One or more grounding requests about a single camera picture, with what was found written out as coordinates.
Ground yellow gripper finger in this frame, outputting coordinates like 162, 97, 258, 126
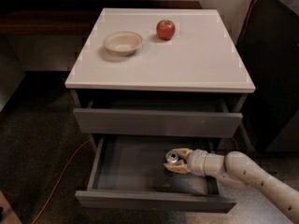
164, 160, 191, 174
173, 148, 192, 161

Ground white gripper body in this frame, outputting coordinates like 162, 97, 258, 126
187, 149, 207, 176

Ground silver redbull can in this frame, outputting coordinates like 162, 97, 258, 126
165, 151, 179, 163

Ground grey drawer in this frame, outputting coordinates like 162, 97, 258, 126
74, 98, 242, 138
76, 135, 235, 214

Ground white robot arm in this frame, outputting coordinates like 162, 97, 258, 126
164, 148, 299, 224

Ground white-topped grey drawer cabinet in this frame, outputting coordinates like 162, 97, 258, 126
64, 7, 257, 161

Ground grey top drawer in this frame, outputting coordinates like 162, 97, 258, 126
74, 98, 242, 138

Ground red apple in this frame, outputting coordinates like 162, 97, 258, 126
156, 20, 176, 40

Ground beige paper bowl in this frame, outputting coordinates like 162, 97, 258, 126
103, 31, 143, 56

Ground dark wooden bench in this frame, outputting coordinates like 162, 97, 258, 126
0, 0, 202, 35

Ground orange cable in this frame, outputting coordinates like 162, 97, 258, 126
30, 0, 299, 224

